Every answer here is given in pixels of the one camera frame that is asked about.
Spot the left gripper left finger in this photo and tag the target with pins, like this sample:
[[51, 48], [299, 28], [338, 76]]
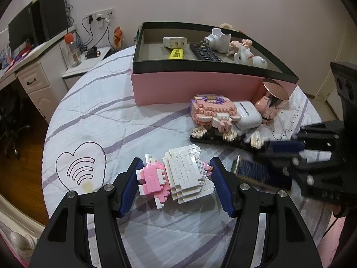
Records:
[[126, 184]]

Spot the rose gold lid jar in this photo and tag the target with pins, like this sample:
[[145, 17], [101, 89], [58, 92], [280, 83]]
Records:
[[273, 100]]

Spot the white earbuds case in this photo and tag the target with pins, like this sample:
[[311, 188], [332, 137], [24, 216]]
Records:
[[250, 117]]

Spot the blue gold rectangular box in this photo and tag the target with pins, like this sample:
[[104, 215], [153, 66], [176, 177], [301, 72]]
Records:
[[249, 169]]

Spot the white quilted bed cover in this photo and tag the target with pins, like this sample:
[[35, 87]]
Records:
[[98, 129]]

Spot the white charger adapter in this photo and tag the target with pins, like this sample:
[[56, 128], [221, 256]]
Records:
[[173, 42]]

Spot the white bedside table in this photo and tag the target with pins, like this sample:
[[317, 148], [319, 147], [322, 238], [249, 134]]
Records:
[[73, 74]]

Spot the white astronaut rabbit toy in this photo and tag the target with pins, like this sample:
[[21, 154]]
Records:
[[244, 56]]

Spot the pink plush doll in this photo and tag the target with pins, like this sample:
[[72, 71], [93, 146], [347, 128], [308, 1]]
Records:
[[234, 46]]

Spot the pink box with black rim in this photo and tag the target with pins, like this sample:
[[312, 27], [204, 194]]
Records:
[[206, 69]]

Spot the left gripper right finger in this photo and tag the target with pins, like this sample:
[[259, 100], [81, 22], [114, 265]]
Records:
[[226, 185]]

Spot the white pink brick doll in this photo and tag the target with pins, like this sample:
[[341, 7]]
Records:
[[181, 175]]

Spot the white wall power strip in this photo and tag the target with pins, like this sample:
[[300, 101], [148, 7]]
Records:
[[106, 14]]

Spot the black remote control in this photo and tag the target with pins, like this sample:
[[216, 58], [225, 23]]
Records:
[[204, 53]]

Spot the black hair clip with pearls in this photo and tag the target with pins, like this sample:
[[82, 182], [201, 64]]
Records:
[[233, 138]]

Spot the orange snack bag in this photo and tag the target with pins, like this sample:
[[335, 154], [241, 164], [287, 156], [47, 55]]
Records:
[[118, 39]]

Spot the black computer monitor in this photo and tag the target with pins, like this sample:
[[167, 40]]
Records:
[[19, 29]]

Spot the white plug device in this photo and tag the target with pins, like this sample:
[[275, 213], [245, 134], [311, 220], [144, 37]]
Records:
[[218, 41]]

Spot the black computer tower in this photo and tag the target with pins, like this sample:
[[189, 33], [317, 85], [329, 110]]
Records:
[[47, 19]]

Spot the bottle with orange cap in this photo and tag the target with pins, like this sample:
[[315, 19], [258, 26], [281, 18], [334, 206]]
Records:
[[74, 54]]

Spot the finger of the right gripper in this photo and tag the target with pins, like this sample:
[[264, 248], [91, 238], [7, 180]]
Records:
[[286, 146], [279, 179]]

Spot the white desk with drawers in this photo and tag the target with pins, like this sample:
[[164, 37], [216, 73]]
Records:
[[40, 74]]

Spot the yellow highlighter pen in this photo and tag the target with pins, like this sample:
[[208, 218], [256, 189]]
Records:
[[177, 54]]

